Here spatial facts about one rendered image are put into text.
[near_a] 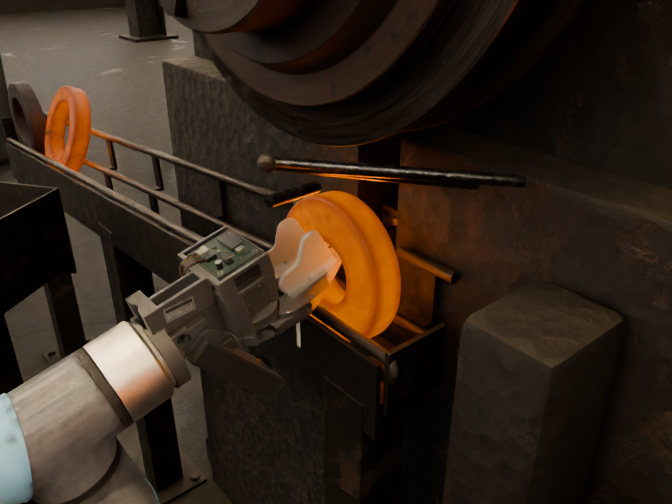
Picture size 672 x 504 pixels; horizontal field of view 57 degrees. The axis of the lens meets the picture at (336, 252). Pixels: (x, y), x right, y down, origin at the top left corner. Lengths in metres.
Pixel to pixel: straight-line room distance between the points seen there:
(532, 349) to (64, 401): 0.34
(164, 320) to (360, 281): 0.18
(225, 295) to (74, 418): 0.14
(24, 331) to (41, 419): 1.55
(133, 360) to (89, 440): 0.07
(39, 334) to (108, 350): 1.50
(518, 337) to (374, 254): 0.18
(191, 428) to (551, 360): 1.22
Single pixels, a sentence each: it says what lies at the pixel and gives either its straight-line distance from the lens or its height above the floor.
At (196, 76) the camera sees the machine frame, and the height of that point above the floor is 0.86.
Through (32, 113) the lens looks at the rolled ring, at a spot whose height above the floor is 0.70.
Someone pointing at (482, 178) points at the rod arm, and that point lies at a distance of 0.49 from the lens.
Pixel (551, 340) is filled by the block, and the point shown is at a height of 0.80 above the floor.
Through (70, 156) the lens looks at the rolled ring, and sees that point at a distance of 1.35.
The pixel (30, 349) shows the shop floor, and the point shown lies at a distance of 1.96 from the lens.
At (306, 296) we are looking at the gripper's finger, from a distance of 0.57.
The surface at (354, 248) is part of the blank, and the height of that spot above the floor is 0.78.
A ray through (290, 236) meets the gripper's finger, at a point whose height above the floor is 0.78.
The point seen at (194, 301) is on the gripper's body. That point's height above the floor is 0.77.
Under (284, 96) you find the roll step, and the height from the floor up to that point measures 0.92.
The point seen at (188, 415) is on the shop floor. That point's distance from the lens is 1.60.
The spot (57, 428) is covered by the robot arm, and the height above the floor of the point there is 0.72.
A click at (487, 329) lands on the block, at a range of 0.44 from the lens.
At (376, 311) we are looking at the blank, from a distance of 0.58.
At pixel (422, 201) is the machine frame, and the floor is 0.82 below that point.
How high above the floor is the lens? 1.04
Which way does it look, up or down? 27 degrees down
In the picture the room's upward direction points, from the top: straight up
